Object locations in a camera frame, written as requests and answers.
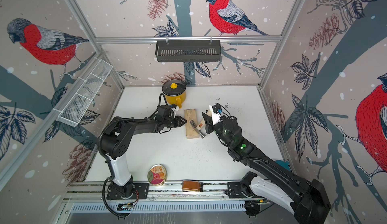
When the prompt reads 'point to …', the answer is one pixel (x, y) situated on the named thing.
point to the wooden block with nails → (191, 114)
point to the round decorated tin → (157, 174)
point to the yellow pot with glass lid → (175, 91)
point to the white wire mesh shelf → (71, 114)
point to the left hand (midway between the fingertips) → (187, 120)
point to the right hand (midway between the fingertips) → (205, 111)
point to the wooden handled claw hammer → (201, 125)
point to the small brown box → (189, 185)
